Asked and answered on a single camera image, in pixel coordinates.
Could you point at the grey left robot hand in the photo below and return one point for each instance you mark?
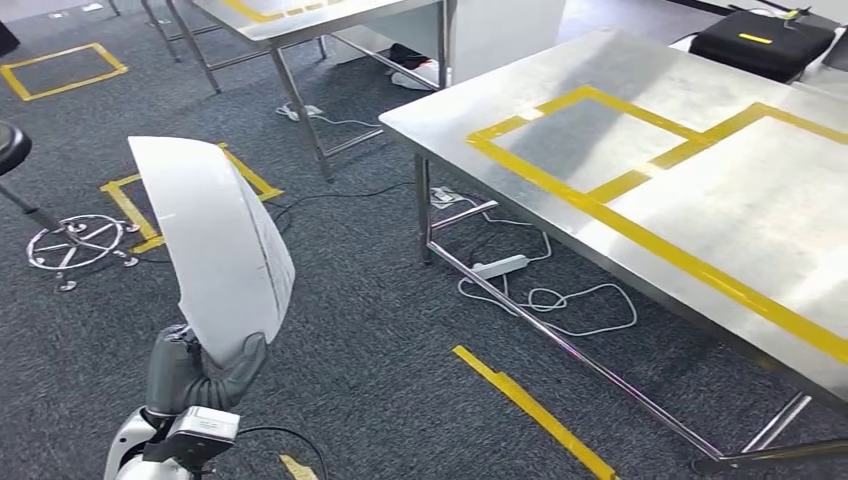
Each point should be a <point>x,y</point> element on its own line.
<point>172,384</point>

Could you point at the white curved plastic part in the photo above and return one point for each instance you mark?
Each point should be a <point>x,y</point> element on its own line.
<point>205,252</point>

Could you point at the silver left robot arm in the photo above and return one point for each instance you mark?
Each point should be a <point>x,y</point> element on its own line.
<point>122,444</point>

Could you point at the yellow workbench tape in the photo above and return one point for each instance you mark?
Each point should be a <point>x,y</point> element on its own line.
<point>530,171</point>

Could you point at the stainless steel workbench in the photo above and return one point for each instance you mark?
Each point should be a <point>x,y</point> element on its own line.
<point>729,212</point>

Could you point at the yellow floor tape square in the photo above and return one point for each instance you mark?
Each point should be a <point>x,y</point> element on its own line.
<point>126,210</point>
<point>66,85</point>

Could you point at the black round stool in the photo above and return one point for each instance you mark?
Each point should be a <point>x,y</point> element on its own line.
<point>10,149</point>

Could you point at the white power adapter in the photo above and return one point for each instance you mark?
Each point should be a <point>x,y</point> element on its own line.
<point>298,111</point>

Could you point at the white power strip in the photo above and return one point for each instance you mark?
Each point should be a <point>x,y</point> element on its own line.
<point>503,266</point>
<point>442,197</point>

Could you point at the yellow table tape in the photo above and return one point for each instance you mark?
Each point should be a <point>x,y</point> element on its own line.
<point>248,12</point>

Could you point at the white cloth bundle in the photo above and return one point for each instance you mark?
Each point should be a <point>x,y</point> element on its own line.
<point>417,79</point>

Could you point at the stainless steel table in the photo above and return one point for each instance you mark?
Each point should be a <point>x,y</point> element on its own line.
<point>318,16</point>

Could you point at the black cloth bundle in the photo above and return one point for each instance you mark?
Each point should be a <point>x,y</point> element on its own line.
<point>407,56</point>

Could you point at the white cabinet panel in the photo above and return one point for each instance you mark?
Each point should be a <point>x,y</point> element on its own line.
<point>503,33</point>

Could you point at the black carrying case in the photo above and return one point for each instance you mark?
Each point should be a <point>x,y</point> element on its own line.
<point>748,53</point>

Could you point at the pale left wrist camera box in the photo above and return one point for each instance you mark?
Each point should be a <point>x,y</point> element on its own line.
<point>205,424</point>

